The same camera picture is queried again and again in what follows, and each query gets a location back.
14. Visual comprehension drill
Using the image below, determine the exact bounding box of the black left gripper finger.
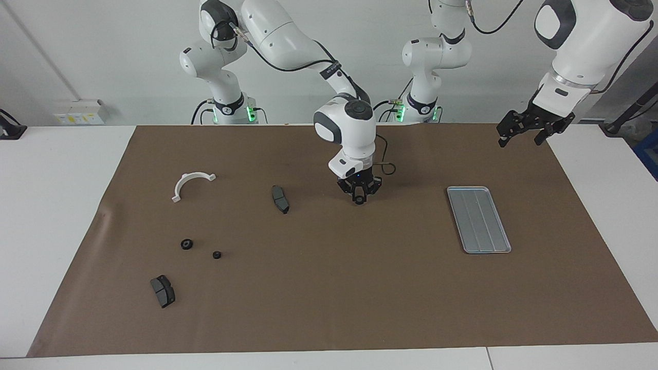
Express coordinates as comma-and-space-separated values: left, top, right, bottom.
535, 114, 575, 145
497, 110, 525, 148

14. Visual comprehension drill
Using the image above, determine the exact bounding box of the silver metal compartment tray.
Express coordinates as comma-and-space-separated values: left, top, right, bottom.
446, 186, 513, 254

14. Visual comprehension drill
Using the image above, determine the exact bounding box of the black stand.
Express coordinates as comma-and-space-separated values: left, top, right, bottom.
599, 85, 658, 137

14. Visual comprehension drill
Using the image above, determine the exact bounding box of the long grey brake pad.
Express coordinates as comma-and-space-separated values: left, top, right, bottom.
271, 185, 290, 215

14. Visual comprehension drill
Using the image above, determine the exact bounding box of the blue box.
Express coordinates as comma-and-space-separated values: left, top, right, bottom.
633, 131, 658, 181

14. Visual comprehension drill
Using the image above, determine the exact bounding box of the brown paper table mat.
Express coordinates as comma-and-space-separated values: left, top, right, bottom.
27, 122, 658, 359

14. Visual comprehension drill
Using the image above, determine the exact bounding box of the short grey brake pad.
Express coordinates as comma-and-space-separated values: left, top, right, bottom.
150, 275, 176, 309

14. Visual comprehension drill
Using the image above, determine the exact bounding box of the black left base cable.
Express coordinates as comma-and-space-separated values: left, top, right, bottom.
371, 99, 412, 124

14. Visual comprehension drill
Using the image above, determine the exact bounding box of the black base cable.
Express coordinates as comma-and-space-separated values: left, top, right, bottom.
190, 99, 268, 125
371, 99, 412, 124

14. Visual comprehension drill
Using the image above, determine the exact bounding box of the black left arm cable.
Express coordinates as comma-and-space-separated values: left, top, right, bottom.
465, 0, 656, 96

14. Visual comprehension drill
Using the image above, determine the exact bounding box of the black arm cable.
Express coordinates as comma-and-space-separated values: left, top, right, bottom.
211, 21, 397, 176
465, 0, 656, 96

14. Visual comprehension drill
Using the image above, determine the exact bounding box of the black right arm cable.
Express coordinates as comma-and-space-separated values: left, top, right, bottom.
211, 21, 397, 176

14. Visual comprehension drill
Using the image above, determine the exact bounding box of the white curved plastic bracket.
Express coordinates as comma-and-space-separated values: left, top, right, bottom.
171, 172, 217, 203

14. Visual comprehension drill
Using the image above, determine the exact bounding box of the black right base cable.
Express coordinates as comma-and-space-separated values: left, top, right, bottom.
190, 99, 268, 125

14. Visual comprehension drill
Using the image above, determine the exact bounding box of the white wall socket box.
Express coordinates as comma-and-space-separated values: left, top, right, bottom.
54, 99, 109, 125

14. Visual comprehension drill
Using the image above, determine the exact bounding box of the black clamp mount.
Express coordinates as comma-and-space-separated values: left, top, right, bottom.
0, 109, 27, 140

